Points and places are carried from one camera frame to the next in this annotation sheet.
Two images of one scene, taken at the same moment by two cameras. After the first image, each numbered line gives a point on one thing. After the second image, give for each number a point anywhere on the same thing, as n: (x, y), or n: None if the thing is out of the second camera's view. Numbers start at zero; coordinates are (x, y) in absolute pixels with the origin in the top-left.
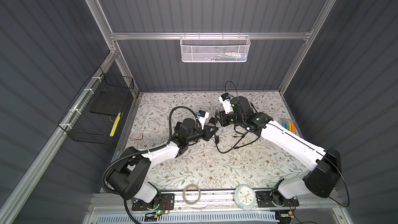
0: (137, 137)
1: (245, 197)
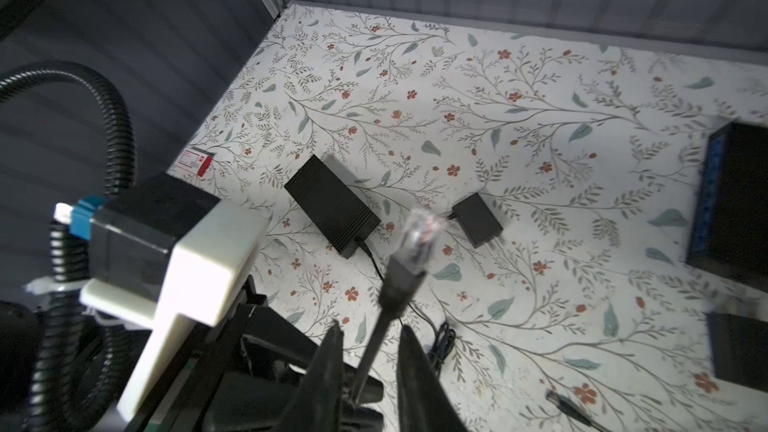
0: (195, 162)
1: None
